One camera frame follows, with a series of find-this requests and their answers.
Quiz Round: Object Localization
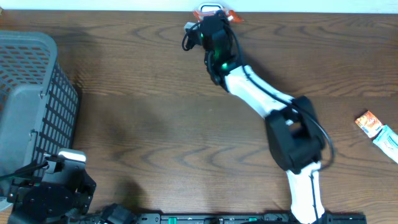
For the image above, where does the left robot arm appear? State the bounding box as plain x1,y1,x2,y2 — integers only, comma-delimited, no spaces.
7,156,96,223

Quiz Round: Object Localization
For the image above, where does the red chocolate bar wrapper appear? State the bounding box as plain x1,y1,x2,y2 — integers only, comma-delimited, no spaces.
193,9,243,22

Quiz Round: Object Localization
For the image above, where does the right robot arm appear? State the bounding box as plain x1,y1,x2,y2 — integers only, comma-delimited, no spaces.
194,10,333,223

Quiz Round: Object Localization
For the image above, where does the black mounting rail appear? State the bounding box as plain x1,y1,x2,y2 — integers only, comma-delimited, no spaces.
80,203,368,224

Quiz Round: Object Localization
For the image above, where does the white barcode scanner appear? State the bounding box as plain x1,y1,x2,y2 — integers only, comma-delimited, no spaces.
198,3,224,12

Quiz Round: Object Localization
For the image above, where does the small orange box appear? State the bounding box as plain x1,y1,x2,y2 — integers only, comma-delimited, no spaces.
354,111,384,138

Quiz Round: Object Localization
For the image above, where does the teal wet wipes pack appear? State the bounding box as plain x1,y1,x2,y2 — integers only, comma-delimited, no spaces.
373,125,398,163

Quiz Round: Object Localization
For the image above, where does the grey plastic mesh basket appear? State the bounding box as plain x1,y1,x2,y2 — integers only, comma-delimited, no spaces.
1,30,79,175

